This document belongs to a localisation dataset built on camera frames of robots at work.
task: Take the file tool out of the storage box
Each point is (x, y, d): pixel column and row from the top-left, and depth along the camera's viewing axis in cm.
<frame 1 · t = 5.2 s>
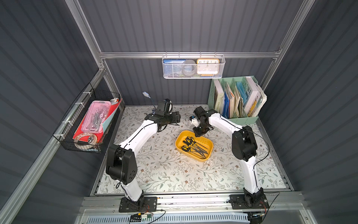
left hand: (174, 115, 87), fingers open
right hand: (200, 133, 97), fingers closed
yellow storage tray: (189, 151, 93), point 2 cm above the table
green file organizer: (235, 98, 98), point 21 cm above the table
blue desk lamp: (145, 93, 99), point 24 cm above the table
yellow black file: (190, 140, 99), point 2 cm above the table
yellow black file 2: (190, 144, 97), point 2 cm above the table
white book in organizer: (254, 96, 98), point 22 cm above the table

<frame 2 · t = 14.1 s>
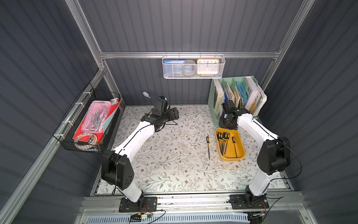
left hand: (171, 111, 84), fingers open
right hand: (226, 124, 91), fingers open
yellow storage tray: (230, 146, 99), on the table
yellow black file: (208, 143, 99), on the table
yellow black file 3: (228, 138, 101), on the table
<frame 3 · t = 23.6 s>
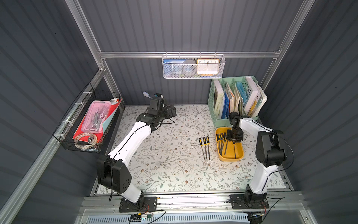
left hand: (168, 108, 82), fingers open
right hand: (235, 140, 96), fingers open
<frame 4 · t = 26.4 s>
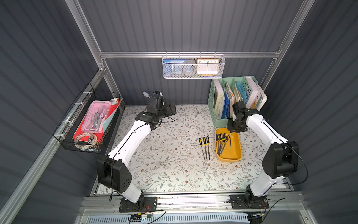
left hand: (167, 106, 81), fingers open
right hand: (234, 128, 89), fingers closed
